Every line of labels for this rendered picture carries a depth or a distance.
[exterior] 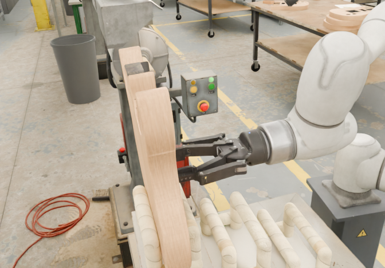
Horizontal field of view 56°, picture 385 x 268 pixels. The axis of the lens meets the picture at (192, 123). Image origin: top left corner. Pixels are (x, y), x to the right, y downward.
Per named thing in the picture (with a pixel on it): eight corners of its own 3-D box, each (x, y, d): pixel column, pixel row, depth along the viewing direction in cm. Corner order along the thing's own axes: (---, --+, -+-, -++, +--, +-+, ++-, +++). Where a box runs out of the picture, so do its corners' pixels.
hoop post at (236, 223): (228, 222, 100) (228, 194, 96) (239, 219, 101) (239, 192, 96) (232, 230, 97) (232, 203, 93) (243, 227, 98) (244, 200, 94)
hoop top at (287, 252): (254, 217, 102) (255, 208, 100) (265, 214, 102) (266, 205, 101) (290, 273, 84) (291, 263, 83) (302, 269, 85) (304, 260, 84)
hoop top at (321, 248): (281, 210, 103) (282, 201, 102) (291, 208, 104) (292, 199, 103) (322, 265, 86) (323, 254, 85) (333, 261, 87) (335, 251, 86)
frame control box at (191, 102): (167, 111, 202) (162, 66, 190) (203, 105, 207) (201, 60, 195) (179, 131, 181) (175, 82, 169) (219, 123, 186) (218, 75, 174)
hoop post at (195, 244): (185, 263, 78) (182, 230, 74) (199, 259, 79) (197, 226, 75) (189, 275, 76) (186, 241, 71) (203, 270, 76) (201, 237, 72)
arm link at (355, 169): (339, 166, 166) (346, 123, 155) (382, 180, 155) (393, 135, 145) (326, 185, 154) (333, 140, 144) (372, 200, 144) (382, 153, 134)
